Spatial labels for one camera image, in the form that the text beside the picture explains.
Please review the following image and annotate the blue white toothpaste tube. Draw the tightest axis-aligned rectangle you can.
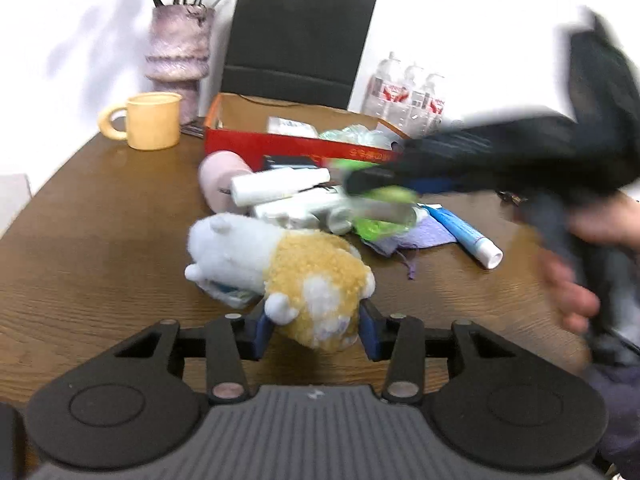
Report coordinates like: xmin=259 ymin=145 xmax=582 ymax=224
xmin=424 ymin=205 xmax=503 ymax=270

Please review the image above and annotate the purple cloth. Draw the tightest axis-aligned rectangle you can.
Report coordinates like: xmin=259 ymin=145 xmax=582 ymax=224
xmin=362 ymin=216 xmax=457 ymax=280

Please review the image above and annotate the green plastic bag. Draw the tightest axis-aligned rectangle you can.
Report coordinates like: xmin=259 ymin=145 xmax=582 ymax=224
xmin=326 ymin=158 xmax=418 ymax=242

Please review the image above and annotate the white and yellow plush toy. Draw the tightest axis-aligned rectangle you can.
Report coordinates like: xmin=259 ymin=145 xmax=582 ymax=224
xmin=184 ymin=212 xmax=375 ymax=352

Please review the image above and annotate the pink cylindrical roll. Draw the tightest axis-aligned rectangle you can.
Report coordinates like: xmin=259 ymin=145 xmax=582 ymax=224
xmin=198 ymin=151 xmax=252 ymax=214

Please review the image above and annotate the white tube bottle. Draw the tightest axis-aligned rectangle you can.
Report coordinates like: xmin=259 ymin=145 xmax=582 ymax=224
xmin=230 ymin=168 xmax=331 ymax=207

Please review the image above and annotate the black small box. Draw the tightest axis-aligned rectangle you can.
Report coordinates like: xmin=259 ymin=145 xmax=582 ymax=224
xmin=262 ymin=155 xmax=318 ymax=170

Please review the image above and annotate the person's right hand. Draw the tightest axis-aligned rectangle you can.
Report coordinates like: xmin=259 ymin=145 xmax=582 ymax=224
xmin=539 ymin=193 xmax=639 ymax=335

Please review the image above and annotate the water bottle right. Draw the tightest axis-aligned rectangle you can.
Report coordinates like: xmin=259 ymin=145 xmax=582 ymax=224
xmin=421 ymin=74 xmax=445 ymax=134

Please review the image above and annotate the water bottle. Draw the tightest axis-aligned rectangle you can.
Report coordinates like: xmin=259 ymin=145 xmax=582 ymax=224
xmin=361 ymin=52 xmax=404 ymax=118
xmin=421 ymin=74 xmax=445 ymax=134
xmin=388 ymin=65 xmax=425 ymax=136

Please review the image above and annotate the water bottle middle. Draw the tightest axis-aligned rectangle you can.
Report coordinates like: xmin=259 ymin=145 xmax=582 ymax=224
xmin=388 ymin=65 xmax=425 ymax=136

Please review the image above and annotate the water bottle left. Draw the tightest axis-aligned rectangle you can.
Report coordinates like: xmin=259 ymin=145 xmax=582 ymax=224
xmin=361 ymin=52 xmax=404 ymax=118

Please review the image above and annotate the clear bubble wrap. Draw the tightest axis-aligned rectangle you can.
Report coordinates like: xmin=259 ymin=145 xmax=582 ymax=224
xmin=318 ymin=125 xmax=400 ymax=150

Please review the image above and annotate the white wipes container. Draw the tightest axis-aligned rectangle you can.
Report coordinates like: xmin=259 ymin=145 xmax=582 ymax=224
xmin=267 ymin=116 xmax=319 ymax=139

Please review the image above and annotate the black coaster card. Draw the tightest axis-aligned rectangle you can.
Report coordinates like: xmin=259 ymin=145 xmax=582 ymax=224
xmin=181 ymin=119 xmax=205 ymax=139

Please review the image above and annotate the yellow ceramic mug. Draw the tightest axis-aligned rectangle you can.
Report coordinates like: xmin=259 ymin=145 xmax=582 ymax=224
xmin=98 ymin=92 xmax=182 ymax=152

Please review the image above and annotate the black paper bag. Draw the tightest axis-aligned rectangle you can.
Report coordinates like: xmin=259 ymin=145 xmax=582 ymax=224
xmin=220 ymin=0 xmax=376 ymax=110

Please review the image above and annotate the red cardboard box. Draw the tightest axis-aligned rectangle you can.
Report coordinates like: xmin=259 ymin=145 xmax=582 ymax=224
xmin=204 ymin=93 xmax=409 ymax=170

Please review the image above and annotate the purple ceramic vase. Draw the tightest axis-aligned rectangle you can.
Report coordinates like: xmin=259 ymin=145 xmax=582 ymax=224
xmin=144 ymin=4 xmax=214 ymax=125

